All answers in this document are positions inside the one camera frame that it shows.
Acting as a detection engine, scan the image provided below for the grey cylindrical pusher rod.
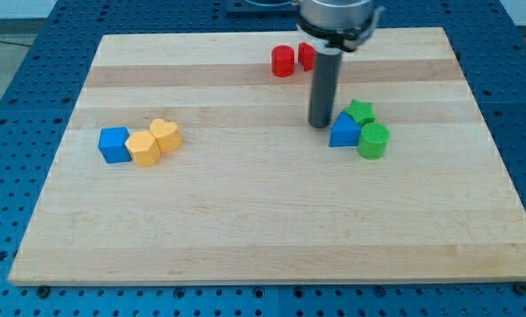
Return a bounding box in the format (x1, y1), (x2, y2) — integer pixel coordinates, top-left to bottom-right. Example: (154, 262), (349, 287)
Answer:
(307, 51), (342, 129)

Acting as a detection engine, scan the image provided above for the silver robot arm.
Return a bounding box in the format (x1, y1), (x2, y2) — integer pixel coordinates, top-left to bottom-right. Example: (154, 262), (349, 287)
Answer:
(296, 0), (385, 129)

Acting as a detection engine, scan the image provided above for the blue cube block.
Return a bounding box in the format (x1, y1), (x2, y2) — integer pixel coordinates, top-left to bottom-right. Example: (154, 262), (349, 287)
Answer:
(98, 127), (131, 164)

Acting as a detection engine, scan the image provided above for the green star block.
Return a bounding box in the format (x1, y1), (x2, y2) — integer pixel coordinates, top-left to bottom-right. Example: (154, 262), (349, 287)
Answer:
(344, 100), (376, 127)

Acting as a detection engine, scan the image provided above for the blue triangular block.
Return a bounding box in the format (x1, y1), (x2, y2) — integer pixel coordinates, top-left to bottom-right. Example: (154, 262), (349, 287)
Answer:
(329, 111), (361, 147)

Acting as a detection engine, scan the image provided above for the red angular block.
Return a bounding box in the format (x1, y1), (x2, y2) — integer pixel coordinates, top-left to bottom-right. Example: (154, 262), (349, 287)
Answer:
(298, 42), (315, 71)

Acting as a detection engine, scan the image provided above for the red cylinder block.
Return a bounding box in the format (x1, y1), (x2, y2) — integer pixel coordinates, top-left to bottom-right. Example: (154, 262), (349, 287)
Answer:
(271, 45), (294, 77)

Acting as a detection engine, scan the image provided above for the green cylinder block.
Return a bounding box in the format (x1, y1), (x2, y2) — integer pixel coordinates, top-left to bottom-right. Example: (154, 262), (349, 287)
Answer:
(357, 122), (390, 159)

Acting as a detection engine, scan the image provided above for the wooden board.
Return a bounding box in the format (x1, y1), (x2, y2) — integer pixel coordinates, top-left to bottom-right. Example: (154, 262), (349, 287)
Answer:
(8, 27), (526, 286)

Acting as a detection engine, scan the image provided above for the yellow heart block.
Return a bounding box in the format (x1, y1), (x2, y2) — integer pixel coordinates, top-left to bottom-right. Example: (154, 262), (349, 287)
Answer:
(150, 118), (183, 153)

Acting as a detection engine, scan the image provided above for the yellow hexagon block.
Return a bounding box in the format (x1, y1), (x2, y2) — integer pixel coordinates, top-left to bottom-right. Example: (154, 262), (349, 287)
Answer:
(125, 131), (161, 167)

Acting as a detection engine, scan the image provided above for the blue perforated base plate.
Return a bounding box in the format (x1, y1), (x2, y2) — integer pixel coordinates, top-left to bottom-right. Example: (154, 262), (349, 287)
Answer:
(0, 1), (526, 316)

